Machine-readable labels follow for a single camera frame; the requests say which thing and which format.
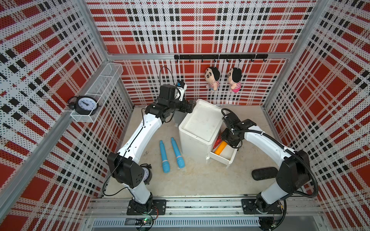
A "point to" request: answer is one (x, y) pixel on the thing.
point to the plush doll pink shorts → (234, 76)
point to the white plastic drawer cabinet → (198, 130)
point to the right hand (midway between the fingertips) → (225, 139)
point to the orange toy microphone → (220, 147)
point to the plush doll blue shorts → (212, 75)
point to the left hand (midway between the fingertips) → (190, 101)
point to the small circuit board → (140, 221)
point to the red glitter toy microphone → (218, 141)
